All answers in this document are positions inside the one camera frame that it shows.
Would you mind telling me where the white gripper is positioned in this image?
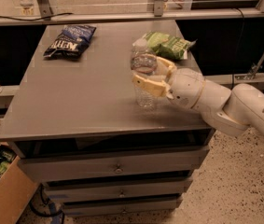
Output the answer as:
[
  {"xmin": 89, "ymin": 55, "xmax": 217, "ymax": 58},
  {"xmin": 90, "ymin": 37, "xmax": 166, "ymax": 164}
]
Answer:
[{"xmin": 132, "ymin": 57, "xmax": 205, "ymax": 111}]

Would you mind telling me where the clear plastic water bottle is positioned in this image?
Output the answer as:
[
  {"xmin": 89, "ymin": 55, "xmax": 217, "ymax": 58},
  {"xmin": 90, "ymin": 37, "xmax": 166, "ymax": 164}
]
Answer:
[{"xmin": 130, "ymin": 38, "xmax": 157, "ymax": 111}]

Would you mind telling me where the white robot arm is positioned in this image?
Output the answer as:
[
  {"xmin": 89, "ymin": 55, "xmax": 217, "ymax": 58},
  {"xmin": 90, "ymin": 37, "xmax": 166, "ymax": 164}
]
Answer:
[{"xmin": 131, "ymin": 54, "xmax": 264, "ymax": 136}]

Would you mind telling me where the green chip bag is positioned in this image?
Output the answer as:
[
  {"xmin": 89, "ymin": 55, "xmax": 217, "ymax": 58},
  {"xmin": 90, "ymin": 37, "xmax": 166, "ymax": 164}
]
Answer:
[{"xmin": 143, "ymin": 31, "xmax": 196, "ymax": 61}]

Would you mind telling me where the top grey drawer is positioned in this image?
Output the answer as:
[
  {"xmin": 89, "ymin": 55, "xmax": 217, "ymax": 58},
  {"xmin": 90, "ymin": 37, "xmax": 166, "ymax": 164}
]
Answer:
[{"xmin": 18, "ymin": 146, "xmax": 209, "ymax": 182}]

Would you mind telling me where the grey drawer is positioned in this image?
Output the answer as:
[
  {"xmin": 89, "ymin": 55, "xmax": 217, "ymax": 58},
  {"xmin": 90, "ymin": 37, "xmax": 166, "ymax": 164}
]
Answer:
[
  {"xmin": 45, "ymin": 176, "xmax": 192, "ymax": 203},
  {"xmin": 18, "ymin": 146, "xmax": 209, "ymax": 182},
  {"xmin": 63, "ymin": 195, "xmax": 182, "ymax": 217}
]

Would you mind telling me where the dark blue kettle chip bag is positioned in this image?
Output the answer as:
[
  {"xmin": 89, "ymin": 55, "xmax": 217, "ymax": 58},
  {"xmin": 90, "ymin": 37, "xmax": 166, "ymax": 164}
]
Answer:
[{"xmin": 43, "ymin": 25, "xmax": 96, "ymax": 59}]

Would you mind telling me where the grey drawer cabinet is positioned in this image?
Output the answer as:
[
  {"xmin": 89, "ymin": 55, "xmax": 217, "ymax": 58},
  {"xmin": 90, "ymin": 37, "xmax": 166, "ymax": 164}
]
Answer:
[{"xmin": 0, "ymin": 21, "xmax": 214, "ymax": 210}]

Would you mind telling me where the middle grey drawer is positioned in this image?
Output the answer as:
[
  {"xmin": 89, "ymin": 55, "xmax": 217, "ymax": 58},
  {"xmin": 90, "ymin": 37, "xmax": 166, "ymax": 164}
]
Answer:
[{"xmin": 45, "ymin": 176, "xmax": 192, "ymax": 203}]

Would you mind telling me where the bottom grey drawer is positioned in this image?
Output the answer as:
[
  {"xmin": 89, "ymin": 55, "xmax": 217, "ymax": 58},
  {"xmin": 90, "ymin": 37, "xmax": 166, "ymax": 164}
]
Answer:
[{"xmin": 63, "ymin": 195, "xmax": 182, "ymax": 217}]

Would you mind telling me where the cardboard box with snacks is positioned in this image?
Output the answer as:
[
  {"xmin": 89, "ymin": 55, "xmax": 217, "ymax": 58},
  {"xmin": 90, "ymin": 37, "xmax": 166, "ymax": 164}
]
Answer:
[{"xmin": 0, "ymin": 143, "xmax": 37, "ymax": 224}]

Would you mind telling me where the grey metal rail frame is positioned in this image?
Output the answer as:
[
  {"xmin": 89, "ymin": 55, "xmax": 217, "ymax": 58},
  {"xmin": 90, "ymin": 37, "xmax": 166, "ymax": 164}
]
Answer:
[{"xmin": 0, "ymin": 0, "xmax": 264, "ymax": 25}]

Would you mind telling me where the black cable on rail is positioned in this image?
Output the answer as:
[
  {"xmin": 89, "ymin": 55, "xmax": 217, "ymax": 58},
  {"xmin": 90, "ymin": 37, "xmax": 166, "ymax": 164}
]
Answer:
[{"xmin": 0, "ymin": 11, "xmax": 74, "ymax": 21}]

